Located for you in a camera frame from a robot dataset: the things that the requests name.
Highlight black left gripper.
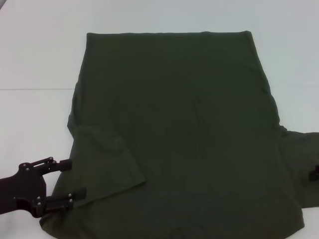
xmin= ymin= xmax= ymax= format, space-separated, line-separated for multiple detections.
xmin=0 ymin=156 xmax=88 ymax=219

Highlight dark green t-shirt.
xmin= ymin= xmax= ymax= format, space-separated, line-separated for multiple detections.
xmin=39 ymin=30 xmax=319 ymax=239

